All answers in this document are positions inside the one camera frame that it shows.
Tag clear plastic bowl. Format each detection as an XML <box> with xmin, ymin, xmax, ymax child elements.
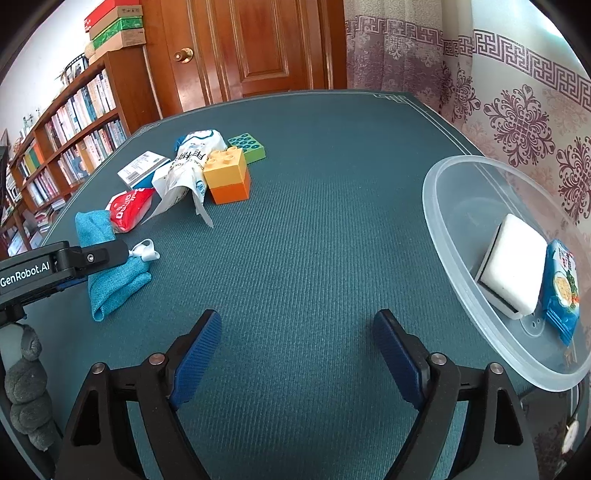
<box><xmin>422</xmin><ymin>155</ymin><xmax>591</xmax><ymax>393</ymax></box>

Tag red cardboard box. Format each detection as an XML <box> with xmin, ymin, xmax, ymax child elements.
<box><xmin>84</xmin><ymin>0</ymin><xmax>141</xmax><ymax>33</ymax></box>

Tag small round white object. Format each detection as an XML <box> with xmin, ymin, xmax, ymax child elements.
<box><xmin>561</xmin><ymin>411</ymin><xmax>585</xmax><ymax>457</ymax></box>

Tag white card box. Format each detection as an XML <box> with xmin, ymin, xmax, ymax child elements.
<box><xmin>117</xmin><ymin>151</ymin><xmax>171</xmax><ymax>190</ymax></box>

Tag person's left hand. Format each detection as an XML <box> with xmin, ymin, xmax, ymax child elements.
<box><xmin>4</xmin><ymin>323</ymin><xmax>60</xmax><ymax>453</ymax></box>

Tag brown green cardboard box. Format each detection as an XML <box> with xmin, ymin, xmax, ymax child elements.
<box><xmin>92</xmin><ymin>28</ymin><xmax>147</xmax><ymax>52</ymax></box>

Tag white cotton swab bag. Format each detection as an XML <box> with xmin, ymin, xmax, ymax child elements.
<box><xmin>147</xmin><ymin>129</ymin><xmax>229</xmax><ymax>229</ymax></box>

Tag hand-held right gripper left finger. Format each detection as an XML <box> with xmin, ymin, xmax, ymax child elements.
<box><xmin>55</xmin><ymin>309</ymin><xmax>222</xmax><ymax>480</ymax></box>

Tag purple patterned curtain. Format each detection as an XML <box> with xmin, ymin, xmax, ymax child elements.
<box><xmin>344</xmin><ymin>0</ymin><xmax>591</xmax><ymax>480</ymax></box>

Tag blue snack packet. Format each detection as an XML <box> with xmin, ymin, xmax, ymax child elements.
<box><xmin>540</xmin><ymin>239</ymin><xmax>581</xmax><ymax>347</ymax></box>

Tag wooden door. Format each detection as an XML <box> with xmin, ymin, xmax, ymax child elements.
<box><xmin>141</xmin><ymin>0</ymin><xmax>347</xmax><ymax>118</ymax></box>

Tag small white plastic object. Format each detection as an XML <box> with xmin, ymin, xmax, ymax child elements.
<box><xmin>128</xmin><ymin>239</ymin><xmax>161</xmax><ymax>262</ymax></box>

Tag yellow orange building block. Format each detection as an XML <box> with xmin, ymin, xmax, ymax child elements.
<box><xmin>203</xmin><ymin>147</ymin><xmax>252</xmax><ymax>205</ymax></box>

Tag green building block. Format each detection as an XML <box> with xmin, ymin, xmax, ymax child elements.
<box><xmin>227</xmin><ymin>132</ymin><xmax>267</xmax><ymax>164</ymax></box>

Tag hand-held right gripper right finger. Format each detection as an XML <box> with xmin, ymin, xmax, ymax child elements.
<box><xmin>373</xmin><ymin>309</ymin><xmax>541</xmax><ymax>480</ymax></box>

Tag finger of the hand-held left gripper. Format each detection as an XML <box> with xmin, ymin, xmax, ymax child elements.
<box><xmin>69</xmin><ymin>239</ymin><xmax>131</xmax><ymax>280</ymax></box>

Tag red packet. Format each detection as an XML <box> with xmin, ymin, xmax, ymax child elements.
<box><xmin>108</xmin><ymin>187</ymin><xmax>155</xmax><ymax>234</ymax></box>

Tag wooden bookshelf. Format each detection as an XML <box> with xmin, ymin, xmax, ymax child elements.
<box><xmin>0</xmin><ymin>46</ymin><xmax>162</xmax><ymax>259</ymax></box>

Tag rows of books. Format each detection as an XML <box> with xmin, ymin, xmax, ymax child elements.
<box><xmin>0</xmin><ymin>69</ymin><xmax>127</xmax><ymax>254</ymax></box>

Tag blue cloth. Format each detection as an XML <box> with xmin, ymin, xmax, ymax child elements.
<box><xmin>75</xmin><ymin>210</ymin><xmax>153</xmax><ymax>322</ymax></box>

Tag white sponge block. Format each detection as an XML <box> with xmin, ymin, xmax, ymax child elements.
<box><xmin>473</xmin><ymin>213</ymin><xmax>549</xmax><ymax>320</ymax></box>

